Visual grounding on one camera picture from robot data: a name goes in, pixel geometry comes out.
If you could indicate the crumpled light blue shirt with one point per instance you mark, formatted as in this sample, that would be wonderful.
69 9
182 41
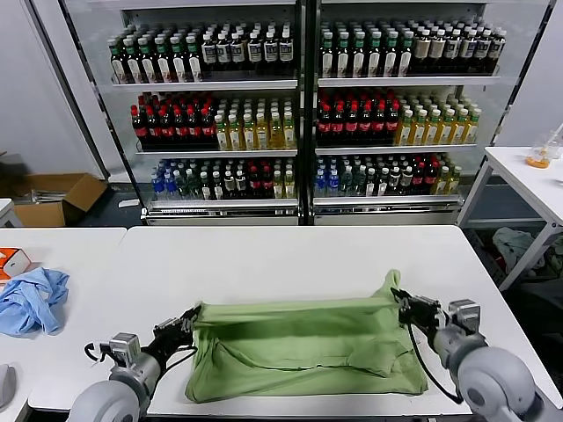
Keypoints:
31 303

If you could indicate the glass beaker orange liquid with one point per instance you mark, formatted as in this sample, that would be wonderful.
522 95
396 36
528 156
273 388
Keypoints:
537 162

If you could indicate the open cardboard box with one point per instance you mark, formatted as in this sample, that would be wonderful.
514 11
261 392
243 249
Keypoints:
39 215

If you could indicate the small yellow juice bottle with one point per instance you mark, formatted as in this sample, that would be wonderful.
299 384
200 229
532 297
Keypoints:
290 188
441 184
278 188
454 184

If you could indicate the blue drink bottle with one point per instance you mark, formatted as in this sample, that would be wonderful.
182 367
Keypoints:
321 184
334 184
170 189
157 189

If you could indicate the orange and white box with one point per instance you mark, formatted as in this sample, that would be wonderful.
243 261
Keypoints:
13 263

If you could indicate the grey cloth pile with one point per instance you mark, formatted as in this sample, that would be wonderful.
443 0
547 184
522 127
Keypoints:
514 246

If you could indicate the clear green water bottle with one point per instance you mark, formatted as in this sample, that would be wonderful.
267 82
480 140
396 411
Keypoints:
360 184
182 189
347 184
194 189

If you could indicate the dark bottle blue-white label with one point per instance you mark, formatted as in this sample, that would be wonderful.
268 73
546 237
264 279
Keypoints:
209 53
223 53
482 49
238 53
451 49
286 52
254 53
270 53
467 49
497 49

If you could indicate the white flat floor object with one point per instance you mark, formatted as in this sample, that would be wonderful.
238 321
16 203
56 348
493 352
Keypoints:
128 203

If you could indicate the white side table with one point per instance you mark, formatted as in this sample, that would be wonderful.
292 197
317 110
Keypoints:
514 169

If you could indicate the glass beverage display cabinet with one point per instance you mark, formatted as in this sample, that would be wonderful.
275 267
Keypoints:
211 85
396 82

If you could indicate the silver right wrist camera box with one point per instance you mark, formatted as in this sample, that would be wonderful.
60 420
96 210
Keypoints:
464 316

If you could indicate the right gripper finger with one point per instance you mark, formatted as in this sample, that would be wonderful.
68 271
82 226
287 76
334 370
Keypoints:
401 304
407 296

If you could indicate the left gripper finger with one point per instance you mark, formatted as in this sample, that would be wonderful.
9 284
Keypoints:
178 320
193 323

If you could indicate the grey rounded object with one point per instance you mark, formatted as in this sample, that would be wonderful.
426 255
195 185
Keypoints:
6 387

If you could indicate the white-cap dark bottle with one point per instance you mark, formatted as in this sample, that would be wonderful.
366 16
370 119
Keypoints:
205 189
217 189
383 184
370 185

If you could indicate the dark bottle beige label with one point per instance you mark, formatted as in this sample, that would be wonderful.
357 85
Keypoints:
421 50
436 49

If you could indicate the green-cap dark tea bottle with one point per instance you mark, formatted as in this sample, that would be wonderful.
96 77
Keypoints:
342 61
326 61
405 61
374 61
132 66
390 61
162 66
119 66
146 66
178 66
358 61
193 66

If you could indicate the small red-cap cola bottle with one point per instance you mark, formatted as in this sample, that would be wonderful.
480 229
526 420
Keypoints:
267 186
418 181
431 181
254 186

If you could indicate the green polo shirt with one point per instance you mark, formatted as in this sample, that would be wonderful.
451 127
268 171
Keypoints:
308 351

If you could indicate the small white table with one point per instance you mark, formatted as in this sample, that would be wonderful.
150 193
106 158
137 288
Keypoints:
5 211

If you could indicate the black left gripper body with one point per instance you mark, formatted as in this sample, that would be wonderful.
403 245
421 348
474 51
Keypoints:
169 343

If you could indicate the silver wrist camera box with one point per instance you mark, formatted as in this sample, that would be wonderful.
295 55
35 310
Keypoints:
124 349
464 316

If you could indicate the black plastic basket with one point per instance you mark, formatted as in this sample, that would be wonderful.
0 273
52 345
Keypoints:
486 259

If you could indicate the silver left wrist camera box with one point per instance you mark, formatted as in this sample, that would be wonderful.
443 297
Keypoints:
124 349

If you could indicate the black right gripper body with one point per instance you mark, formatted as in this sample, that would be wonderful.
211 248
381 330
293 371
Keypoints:
422 314

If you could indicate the dark tea bottle white label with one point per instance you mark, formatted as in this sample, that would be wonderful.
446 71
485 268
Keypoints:
229 188
407 182
241 188
394 182

